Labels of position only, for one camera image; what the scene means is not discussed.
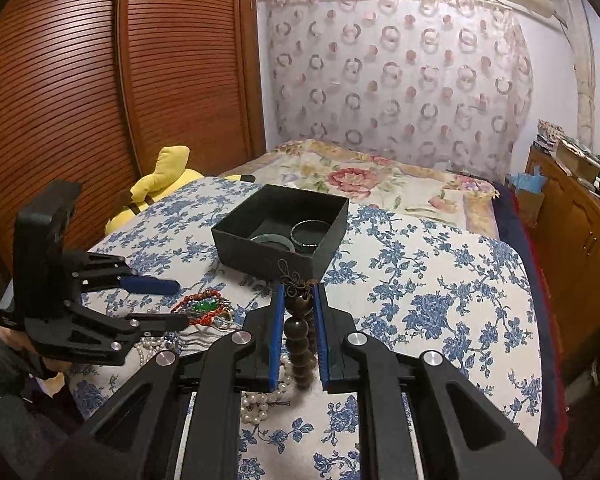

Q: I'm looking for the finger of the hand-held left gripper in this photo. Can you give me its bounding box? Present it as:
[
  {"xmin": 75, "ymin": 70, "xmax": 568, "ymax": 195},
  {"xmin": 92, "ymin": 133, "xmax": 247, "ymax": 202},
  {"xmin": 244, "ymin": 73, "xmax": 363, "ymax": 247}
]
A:
[
  {"xmin": 67, "ymin": 251, "xmax": 182, "ymax": 296},
  {"xmin": 36, "ymin": 304, "xmax": 191, "ymax": 367}
]

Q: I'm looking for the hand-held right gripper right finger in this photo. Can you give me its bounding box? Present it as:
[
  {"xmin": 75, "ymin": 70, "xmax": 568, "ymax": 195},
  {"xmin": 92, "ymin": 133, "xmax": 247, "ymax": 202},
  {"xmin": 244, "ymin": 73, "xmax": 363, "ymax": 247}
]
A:
[{"xmin": 312, "ymin": 282, "xmax": 563, "ymax": 480}]

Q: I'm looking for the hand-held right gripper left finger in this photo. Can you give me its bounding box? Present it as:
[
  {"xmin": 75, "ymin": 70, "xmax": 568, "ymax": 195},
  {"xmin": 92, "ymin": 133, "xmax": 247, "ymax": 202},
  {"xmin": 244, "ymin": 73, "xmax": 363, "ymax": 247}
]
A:
[{"xmin": 37, "ymin": 284, "xmax": 287, "ymax": 480}]

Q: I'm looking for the brown wooden bead string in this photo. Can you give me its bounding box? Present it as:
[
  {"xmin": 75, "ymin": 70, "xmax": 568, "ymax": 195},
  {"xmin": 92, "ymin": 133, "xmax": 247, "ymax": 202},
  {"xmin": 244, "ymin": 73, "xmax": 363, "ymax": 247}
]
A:
[{"xmin": 275, "ymin": 259, "xmax": 316, "ymax": 391}]

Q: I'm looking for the red bead bracelet green pendant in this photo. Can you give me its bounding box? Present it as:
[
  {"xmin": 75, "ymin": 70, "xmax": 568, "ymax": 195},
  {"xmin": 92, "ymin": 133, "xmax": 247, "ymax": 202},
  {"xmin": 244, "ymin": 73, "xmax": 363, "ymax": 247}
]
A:
[{"xmin": 172, "ymin": 290, "xmax": 236, "ymax": 328}]

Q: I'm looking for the white pearl necklace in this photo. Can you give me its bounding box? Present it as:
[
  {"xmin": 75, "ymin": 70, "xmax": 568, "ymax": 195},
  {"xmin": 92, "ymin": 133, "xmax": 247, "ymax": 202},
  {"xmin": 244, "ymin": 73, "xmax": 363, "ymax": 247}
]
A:
[{"xmin": 132, "ymin": 335, "xmax": 293, "ymax": 426}]

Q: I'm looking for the black cardboard box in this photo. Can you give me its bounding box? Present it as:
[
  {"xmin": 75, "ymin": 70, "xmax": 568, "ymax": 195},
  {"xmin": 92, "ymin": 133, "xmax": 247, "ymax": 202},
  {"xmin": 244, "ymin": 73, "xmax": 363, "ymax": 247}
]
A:
[{"xmin": 211, "ymin": 184, "xmax": 350, "ymax": 283}]

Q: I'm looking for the person's left forearm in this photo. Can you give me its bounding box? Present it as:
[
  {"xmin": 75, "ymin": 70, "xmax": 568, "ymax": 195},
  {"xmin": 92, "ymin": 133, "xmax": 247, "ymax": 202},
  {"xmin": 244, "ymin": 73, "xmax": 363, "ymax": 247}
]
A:
[{"xmin": 0, "ymin": 305, "xmax": 81, "ymax": 480}]

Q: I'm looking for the dark green bangle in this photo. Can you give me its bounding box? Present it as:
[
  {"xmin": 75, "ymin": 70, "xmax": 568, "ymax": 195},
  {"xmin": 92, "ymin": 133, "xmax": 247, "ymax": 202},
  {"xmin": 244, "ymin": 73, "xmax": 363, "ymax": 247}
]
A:
[{"xmin": 290, "ymin": 220, "xmax": 331, "ymax": 253}]

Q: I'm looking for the pale green bangle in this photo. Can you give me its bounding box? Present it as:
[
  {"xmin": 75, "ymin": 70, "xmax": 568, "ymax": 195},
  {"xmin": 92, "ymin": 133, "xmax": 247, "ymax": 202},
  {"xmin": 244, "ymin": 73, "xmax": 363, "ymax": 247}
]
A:
[{"xmin": 249, "ymin": 232, "xmax": 296, "ymax": 253}]

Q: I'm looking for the yellow plush toy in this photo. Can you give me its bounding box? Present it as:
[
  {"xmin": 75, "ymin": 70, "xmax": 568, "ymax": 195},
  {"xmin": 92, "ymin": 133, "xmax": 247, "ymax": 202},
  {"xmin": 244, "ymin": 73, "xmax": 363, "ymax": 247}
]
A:
[{"xmin": 105, "ymin": 146, "xmax": 256, "ymax": 236}]

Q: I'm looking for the blue floral tablecloth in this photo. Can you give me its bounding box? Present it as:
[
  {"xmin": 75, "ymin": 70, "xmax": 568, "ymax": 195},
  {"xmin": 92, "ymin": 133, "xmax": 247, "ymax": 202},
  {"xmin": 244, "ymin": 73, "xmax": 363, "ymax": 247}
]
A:
[{"xmin": 67, "ymin": 177, "xmax": 543, "ymax": 480}]

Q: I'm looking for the floral bed blanket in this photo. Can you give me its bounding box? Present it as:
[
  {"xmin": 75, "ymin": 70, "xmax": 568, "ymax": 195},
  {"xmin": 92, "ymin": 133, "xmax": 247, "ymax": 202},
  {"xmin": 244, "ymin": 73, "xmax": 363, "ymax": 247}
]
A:
[{"xmin": 220, "ymin": 139, "xmax": 501, "ymax": 236}]

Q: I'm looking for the brown slatted wardrobe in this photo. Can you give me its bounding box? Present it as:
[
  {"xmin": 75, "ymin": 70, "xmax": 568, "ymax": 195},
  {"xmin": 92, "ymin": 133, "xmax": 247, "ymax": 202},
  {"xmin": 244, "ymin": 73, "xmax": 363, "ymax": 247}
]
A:
[{"xmin": 0, "ymin": 0, "xmax": 267, "ymax": 261}]

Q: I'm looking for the navy bed sheet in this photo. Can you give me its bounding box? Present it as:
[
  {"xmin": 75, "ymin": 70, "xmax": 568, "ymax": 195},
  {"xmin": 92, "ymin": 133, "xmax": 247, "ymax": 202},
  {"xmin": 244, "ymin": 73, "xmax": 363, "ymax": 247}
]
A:
[{"xmin": 490, "ymin": 180, "xmax": 568, "ymax": 466}]

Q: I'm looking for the cardboard box with blue tissue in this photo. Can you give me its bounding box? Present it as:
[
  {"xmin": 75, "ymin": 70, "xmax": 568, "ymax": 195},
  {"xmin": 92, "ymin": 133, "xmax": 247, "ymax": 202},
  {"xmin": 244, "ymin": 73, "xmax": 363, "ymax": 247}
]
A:
[{"xmin": 505, "ymin": 172, "xmax": 546, "ymax": 228}]

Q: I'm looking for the wooden sideboard cabinet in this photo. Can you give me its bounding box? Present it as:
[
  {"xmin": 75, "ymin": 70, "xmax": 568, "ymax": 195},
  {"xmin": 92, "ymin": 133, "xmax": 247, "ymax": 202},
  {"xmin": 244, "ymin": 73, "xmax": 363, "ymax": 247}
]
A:
[{"xmin": 525, "ymin": 145, "xmax": 600, "ymax": 361}]

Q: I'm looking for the flat cardboard box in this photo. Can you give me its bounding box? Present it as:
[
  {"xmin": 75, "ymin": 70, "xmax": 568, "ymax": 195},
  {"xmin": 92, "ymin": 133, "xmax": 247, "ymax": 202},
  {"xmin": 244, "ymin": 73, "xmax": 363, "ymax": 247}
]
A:
[{"xmin": 555, "ymin": 137, "xmax": 600, "ymax": 181}]

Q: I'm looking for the beige lace pipe wrap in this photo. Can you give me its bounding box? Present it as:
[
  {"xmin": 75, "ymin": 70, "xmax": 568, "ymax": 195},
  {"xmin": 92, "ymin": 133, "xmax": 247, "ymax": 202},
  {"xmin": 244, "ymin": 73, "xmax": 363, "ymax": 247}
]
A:
[{"xmin": 555, "ymin": 0, "xmax": 596, "ymax": 146}]

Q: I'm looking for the ring-patterned sheer curtain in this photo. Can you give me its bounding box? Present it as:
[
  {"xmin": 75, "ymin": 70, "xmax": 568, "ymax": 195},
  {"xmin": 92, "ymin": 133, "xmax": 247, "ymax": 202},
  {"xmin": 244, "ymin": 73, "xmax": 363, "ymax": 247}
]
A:
[{"xmin": 257, "ymin": 0, "xmax": 536, "ymax": 181}]

